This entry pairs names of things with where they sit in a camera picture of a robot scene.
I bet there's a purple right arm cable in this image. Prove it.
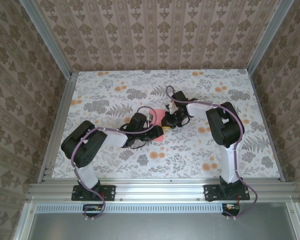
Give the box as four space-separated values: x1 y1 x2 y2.
166 85 260 221

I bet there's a grey slotted cable duct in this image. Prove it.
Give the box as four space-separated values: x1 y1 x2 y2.
36 202 241 213

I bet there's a floral patterned table cover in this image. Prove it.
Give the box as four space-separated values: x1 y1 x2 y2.
51 70 282 180

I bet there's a long aluminium frame beam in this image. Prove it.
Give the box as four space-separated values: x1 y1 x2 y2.
26 181 300 202

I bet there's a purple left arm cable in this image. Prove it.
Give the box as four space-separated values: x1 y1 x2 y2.
71 106 157 222

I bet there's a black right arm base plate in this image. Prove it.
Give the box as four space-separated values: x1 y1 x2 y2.
203 184 251 202

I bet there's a black connector board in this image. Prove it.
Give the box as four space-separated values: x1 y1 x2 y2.
82 203 104 218
221 202 241 217

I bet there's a grey sheet metal panel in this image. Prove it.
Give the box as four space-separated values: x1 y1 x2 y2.
13 202 300 240

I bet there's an aluminium side rail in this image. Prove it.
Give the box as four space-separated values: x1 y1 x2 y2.
37 72 78 183

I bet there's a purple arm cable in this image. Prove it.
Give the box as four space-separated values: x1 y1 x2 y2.
71 106 157 222
166 85 260 221

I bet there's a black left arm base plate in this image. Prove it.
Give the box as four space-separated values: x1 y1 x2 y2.
71 184 116 202

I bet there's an aluminium frame post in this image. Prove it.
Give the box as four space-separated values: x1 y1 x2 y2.
21 0 73 78
247 0 290 73

